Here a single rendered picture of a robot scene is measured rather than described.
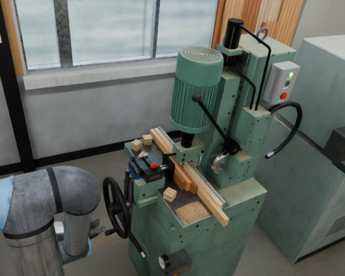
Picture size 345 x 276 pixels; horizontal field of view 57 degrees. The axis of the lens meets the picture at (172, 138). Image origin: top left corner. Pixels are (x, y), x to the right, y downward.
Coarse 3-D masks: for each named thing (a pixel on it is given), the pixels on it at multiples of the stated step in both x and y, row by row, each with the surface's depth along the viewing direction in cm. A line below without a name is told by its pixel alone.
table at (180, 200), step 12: (156, 144) 170; (132, 156) 162; (156, 156) 162; (168, 180) 149; (156, 192) 144; (180, 192) 144; (144, 204) 142; (168, 204) 137; (180, 204) 138; (204, 204) 139; (168, 216) 139; (204, 216) 134; (180, 228) 131; (192, 228) 133
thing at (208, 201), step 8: (152, 136) 172; (160, 144) 165; (168, 152) 160; (192, 176) 147; (200, 192) 141; (208, 200) 136; (216, 208) 133; (216, 216) 134; (224, 216) 130; (224, 224) 130
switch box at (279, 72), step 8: (272, 64) 125; (280, 64) 125; (288, 64) 126; (272, 72) 126; (280, 72) 122; (288, 72) 123; (296, 72) 126; (272, 80) 127; (280, 80) 124; (272, 88) 127; (280, 88) 126; (288, 88) 129; (264, 96) 132; (272, 96) 128; (280, 96) 130; (288, 96) 133; (272, 104) 130
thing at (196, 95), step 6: (192, 96) 109; (198, 96) 108; (198, 102) 111; (204, 108) 114; (210, 114) 118; (216, 126) 124; (222, 132) 128; (228, 144) 135; (234, 144) 135; (228, 150) 136; (234, 150) 136; (240, 150) 142
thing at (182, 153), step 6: (198, 138) 149; (174, 144) 144; (180, 144) 144; (192, 144) 145; (198, 144) 146; (204, 144) 146; (174, 150) 144; (180, 150) 141; (186, 150) 141; (192, 150) 143; (198, 150) 145; (204, 150) 148; (174, 156) 146; (180, 156) 141; (186, 156) 143; (192, 156) 146; (198, 156) 148; (180, 162) 144
